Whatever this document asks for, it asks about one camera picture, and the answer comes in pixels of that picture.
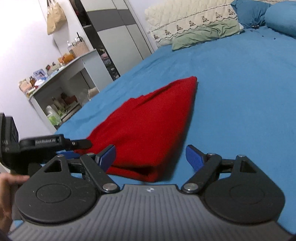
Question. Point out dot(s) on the blue pillow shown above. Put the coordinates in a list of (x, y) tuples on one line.
[(249, 12)]

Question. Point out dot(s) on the white desk with shelves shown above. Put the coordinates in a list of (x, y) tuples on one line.
[(78, 67)]

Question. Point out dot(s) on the cream quilted headboard cover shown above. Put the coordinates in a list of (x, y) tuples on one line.
[(185, 19)]

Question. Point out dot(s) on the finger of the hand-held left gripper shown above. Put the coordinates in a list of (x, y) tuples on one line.
[(79, 143), (67, 153)]

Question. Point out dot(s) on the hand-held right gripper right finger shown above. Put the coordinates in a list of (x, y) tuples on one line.
[(194, 158)]

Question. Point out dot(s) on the green pillow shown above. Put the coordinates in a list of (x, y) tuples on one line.
[(205, 33)]

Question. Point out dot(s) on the white bag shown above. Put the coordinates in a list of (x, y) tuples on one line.
[(93, 92)]

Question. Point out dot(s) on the grey and white wardrobe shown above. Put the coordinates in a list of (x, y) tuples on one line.
[(120, 30)]

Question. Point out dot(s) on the blue duvet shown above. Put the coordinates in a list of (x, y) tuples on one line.
[(282, 19)]

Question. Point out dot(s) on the person's left hand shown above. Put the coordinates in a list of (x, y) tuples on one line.
[(8, 199)]

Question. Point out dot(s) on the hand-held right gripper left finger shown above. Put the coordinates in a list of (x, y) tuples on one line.
[(108, 155)]

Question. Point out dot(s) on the green packet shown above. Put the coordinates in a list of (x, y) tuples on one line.
[(53, 119)]

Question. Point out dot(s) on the bed with blue sheet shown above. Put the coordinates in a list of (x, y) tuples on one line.
[(231, 97)]

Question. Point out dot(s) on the wicker basket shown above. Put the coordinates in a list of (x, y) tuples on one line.
[(79, 49)]

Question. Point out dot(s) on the beige hanging bag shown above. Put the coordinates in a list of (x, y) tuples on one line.
[(55, 19)]

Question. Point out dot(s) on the red knit sweater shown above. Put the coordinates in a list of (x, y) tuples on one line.
[(143, 132)]

